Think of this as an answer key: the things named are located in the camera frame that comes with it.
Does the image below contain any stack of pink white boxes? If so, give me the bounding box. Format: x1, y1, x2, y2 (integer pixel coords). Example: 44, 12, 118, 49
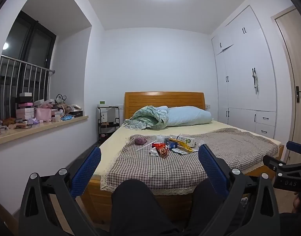
15, 92, 35, 121

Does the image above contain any cloth hanging on wardrobe handle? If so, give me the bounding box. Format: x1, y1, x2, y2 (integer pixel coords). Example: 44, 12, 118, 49
251, 67, 259, 94

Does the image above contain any person's right leg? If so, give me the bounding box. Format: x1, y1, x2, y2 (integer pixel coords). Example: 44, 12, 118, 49
182, 177, 249, 236

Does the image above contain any light blue pillow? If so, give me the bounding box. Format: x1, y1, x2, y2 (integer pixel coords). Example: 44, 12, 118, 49
165, 106, 213, 127

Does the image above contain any yellow packet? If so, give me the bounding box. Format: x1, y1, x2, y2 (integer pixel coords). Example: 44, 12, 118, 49
170, 139, 192, 153

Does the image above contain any pile of small cosmetics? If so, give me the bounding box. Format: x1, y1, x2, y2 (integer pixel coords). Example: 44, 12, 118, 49
0, 118, 40, 131

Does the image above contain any white straw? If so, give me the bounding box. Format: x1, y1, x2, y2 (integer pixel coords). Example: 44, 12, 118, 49
136, 140, 157, 152

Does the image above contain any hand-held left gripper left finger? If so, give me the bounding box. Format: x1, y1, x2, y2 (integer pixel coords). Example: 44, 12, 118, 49
18, 146, 102, 236

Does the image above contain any blue box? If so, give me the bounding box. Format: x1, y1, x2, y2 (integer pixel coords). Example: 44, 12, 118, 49
164, 138, 178, 150

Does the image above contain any brown checked blanket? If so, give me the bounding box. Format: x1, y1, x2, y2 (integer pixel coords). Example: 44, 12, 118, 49
100, 128, 280, 196

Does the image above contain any person's right hand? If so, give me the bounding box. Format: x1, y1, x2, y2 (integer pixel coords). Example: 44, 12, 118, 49
293, 192, 301, 213

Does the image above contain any white milk carton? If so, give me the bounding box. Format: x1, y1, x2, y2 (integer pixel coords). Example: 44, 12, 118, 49
170, 134, 196, 148

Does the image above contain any wooden door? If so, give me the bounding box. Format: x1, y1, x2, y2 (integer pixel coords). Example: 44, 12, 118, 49
271, 5, 301, 164

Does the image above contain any green floral quilt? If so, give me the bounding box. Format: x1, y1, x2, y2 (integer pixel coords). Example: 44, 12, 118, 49
123, 105, 169, 130

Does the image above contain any metal window railing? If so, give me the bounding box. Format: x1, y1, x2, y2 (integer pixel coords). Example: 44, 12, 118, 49
0, 55, 55, 121

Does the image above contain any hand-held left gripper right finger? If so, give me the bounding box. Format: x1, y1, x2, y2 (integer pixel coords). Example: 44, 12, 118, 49
198, 144, 281, 236

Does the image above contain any dark window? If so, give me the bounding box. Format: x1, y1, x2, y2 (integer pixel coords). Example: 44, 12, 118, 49
0, 11, 57, 121

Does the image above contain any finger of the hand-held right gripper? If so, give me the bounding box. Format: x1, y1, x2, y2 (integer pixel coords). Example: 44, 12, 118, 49
262, 154, 287, 172
285, 141, 301, 158

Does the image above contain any black trolley rack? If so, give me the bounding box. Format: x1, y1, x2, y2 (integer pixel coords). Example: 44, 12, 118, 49
98, 106, 120, 143

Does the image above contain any wooden headboard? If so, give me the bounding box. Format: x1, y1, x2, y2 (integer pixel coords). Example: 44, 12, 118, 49
124, 92, 205, 121

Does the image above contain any white built-in wardrobe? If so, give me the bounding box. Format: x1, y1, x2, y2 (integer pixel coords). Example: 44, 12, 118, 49
211, 5, 276, 142

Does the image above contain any red snack packet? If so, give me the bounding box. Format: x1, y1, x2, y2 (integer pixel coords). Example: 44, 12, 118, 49
152, 142, 169, 158

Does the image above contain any wooden bed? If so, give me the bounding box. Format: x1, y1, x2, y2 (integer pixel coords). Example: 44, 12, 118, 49
82, 92, 285, 223

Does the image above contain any white flat wrapper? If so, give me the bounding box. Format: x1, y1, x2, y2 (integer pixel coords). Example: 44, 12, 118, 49
171, 147, 199, 154

